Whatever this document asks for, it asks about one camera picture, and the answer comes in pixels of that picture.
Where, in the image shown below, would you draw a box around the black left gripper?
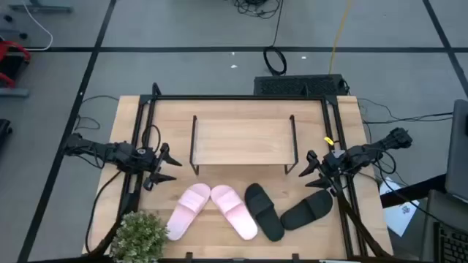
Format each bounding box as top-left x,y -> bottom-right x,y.
133,142 -> 183,192

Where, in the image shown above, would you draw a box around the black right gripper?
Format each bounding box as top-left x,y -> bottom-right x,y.
298,148 -> 348,197

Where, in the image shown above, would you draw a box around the black slide sandal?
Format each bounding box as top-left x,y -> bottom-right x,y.
279,189 -> 334,232
244,183 -> 286,243

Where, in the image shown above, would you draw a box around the pink slide sandal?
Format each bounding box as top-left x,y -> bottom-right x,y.
210,184 -> 259,241
166,183 -> 212,241

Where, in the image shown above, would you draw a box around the wooden shelf with black legs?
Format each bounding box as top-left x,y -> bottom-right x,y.
189,114 -> 300,176

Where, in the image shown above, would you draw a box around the green potted plant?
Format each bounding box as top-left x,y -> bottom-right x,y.
109,210 -> 170,263

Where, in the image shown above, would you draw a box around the white paper sheet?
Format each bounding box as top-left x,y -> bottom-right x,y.
379,177 -> 421,237

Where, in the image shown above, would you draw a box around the grey monitor back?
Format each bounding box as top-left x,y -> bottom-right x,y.
445,99 -> 468,204

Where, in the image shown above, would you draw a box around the black keyboard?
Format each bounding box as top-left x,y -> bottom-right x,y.
433,221 -> 468,263

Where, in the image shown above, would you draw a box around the grey metal table foot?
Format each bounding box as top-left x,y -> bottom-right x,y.
0,87 -> 29,98
7,0 -> 73,14

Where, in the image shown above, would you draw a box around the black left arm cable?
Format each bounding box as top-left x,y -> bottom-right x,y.
141,123 -> 162,149

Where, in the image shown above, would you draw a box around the black floor cable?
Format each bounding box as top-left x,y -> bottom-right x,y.
74,94 -> 120,132
357,97 -> 454,125

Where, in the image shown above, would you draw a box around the black metal table frame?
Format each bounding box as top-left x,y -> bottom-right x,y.
86,82 -> 394,263

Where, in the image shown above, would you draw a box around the coiled black cable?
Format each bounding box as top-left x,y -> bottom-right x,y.
263,0 -> 288,77

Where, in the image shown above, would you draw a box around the yellow cable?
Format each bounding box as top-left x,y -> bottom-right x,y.
328,0 -> 354,75

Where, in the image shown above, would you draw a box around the tangled black cables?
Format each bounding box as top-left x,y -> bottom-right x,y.
232,0 -> 283,20

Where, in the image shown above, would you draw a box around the white cable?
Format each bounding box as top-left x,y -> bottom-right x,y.
21,0 -> 54,51

